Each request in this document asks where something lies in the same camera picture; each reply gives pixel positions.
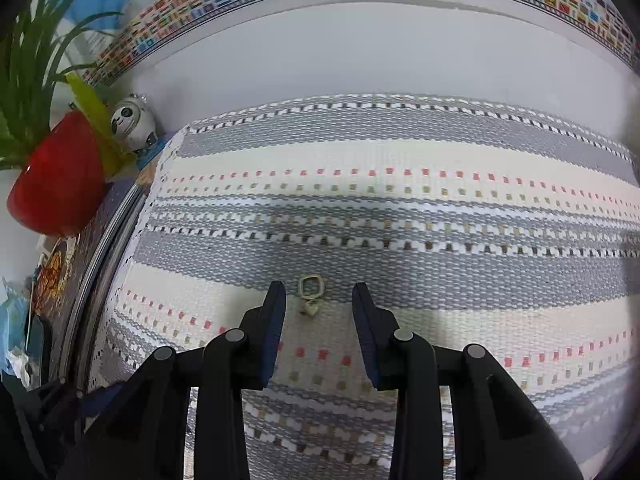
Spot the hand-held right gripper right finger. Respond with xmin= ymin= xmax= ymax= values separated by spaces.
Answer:
xmin=351 ymin=282 xmax=586 ymax=480

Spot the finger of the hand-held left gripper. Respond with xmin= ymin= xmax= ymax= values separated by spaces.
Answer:
xmin=75 ymin=381 xmax=124 ymax=419

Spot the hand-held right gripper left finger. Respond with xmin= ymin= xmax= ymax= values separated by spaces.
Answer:
xmin=55 ymin=281 xmax=287 ymax=480

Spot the cream ring with heart charm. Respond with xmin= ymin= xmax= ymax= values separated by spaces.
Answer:
xmin=297 ymin=274 xmax=326 ymax=317

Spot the blue plastic bag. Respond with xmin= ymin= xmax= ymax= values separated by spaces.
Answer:
xmin=0 ymin=279 xmax=33 ymax=378

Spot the orange patterned packet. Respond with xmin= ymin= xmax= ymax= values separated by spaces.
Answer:
xmin=31 ymin=239 xmax=70 ymax=312

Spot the striped woven table mat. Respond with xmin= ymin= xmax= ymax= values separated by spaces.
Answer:
xmin=82 ymin=92 xmax=640 ymax=480

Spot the red plant pot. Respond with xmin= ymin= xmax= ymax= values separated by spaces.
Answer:
xmin=6 ymin=110 xmax=107 ymax=239

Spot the panda figurine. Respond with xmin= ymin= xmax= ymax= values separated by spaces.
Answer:
xmin=109 ymin=94 xmax=161 ymax=157

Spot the green leafy plant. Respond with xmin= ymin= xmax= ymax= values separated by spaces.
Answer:
xmin=0 ymin=0 xmax=132 ymax=179

